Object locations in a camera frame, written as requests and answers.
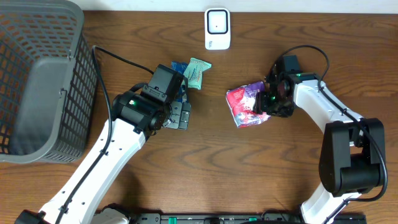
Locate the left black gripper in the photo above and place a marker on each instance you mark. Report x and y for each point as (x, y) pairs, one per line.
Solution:
(181, 115)

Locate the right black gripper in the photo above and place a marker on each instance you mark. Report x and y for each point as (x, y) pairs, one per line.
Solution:
(265, 104)

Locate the purple sanitary pad pack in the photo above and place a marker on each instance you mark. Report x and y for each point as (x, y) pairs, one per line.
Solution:
(241, 102)

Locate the teal wet wipes packet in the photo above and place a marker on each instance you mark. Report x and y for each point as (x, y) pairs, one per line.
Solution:
(194, 72)

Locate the blue snack packet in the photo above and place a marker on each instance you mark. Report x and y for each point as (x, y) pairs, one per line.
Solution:
(180, 67)

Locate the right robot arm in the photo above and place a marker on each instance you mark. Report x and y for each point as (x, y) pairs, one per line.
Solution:
(352, 163)

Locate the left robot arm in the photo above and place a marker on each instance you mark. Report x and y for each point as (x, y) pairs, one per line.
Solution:
(137, 116)

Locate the grey plastic mesh basket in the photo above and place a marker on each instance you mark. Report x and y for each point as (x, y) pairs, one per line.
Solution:
(48, 83)

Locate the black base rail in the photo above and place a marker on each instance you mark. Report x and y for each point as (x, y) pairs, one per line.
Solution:
(273, 217)

